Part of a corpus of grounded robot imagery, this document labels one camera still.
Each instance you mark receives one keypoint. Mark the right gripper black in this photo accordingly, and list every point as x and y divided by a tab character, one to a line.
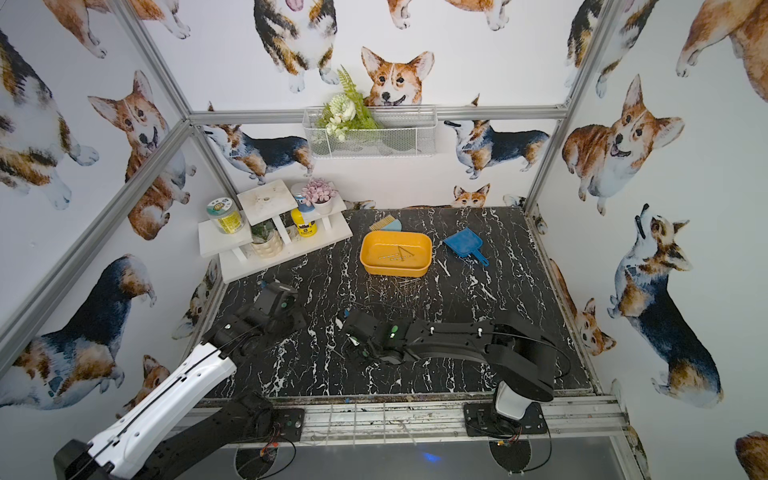
360	327

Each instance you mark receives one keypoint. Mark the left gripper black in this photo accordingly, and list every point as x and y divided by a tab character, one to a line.
279	294

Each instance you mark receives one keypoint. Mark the nails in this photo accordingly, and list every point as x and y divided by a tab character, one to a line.
397	253
398	289

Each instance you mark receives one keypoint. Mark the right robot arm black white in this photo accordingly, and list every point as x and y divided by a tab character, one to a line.
522	356

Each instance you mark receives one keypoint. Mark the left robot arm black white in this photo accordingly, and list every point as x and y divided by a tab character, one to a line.
140	445

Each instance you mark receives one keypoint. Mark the scattered nails on table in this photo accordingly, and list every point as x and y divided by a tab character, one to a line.
398	289

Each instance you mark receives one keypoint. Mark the yellow plastic storage box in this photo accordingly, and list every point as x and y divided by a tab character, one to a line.
376	243

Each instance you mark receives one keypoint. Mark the small green plant woven pot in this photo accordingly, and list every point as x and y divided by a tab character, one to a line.
266	240

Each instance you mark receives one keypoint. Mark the white tiered display shelf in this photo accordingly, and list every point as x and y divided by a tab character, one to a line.
269	202

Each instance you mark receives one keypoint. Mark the yellow bottle with blue cap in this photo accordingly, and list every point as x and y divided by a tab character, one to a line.
305	228

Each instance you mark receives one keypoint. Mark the pink flowers in white pot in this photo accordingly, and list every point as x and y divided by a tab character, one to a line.
319	194

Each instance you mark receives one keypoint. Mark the blue plastic dustpan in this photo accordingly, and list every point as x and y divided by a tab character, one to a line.
467	243

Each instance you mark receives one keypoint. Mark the artificial green white flower bouquet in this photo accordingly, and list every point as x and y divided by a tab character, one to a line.
346	113

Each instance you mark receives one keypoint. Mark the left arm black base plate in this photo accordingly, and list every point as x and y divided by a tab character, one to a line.
282	423

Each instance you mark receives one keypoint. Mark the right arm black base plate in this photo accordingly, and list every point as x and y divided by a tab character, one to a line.
504	420

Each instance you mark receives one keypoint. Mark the white wire wall basket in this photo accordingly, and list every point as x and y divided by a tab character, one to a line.
401	132

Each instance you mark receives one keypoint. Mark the aluminium front rail frame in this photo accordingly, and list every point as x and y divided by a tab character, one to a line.
354	423

